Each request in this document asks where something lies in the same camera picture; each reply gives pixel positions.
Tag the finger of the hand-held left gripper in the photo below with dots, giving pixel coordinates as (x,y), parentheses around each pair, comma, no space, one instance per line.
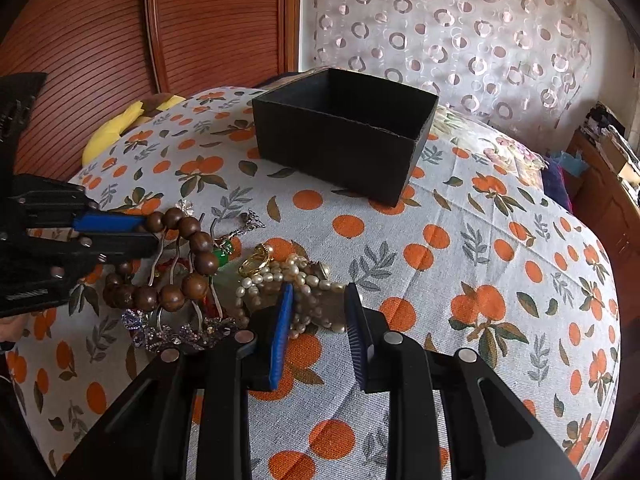
(110,221)
(125,246)

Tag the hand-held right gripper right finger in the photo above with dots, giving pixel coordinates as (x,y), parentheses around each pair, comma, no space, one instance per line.
(356,345)

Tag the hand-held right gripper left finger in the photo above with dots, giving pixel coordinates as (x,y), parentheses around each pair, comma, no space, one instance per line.
(281,340)

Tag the gold bangle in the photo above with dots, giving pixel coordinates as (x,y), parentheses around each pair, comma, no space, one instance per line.
(250,266)

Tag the purple rhinestone hair clip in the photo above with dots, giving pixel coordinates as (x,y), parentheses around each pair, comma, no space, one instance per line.
(150,331)

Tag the green jade pendant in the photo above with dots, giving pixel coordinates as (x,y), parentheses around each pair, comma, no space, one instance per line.
(221,258)

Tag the black cardboard box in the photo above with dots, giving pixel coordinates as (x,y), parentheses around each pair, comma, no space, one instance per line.
(325,135)

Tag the yellow plush toy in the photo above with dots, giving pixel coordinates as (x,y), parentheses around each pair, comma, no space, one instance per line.
(107,132)

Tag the orange-print bed sheet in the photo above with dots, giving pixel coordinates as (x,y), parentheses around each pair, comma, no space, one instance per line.
(450,260)

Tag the brown wooden wardrobe door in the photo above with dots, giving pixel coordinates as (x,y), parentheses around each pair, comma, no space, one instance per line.
(100,35)

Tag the floral quilt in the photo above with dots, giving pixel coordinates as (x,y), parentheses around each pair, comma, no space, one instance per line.
(500,152)

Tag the dark blue blanket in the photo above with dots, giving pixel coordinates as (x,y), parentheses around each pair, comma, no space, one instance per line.
(557,185)

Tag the blue plastic bag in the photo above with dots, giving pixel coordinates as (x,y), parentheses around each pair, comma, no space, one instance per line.
(570,165)

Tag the brown wooden cabinet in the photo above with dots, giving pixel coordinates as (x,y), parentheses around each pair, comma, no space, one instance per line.
(610,210)

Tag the white circle-patterned curtain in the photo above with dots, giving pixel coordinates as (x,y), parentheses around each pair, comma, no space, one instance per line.
(425,25)

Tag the pile of papers and books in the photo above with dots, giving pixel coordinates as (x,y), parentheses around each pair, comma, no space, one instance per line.
(612,130)

